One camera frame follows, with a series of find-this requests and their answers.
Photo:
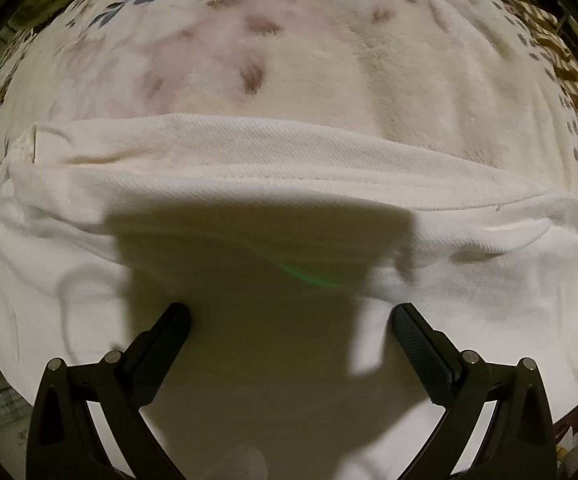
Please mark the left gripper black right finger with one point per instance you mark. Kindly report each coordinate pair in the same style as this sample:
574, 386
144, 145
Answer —
519, 439

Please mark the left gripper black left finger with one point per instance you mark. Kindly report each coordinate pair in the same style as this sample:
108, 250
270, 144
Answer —
63, 440

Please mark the white pants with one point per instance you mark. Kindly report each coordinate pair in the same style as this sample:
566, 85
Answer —
290, 243

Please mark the floral bed blanket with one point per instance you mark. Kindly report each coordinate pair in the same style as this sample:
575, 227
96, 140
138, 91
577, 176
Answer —
460, 77

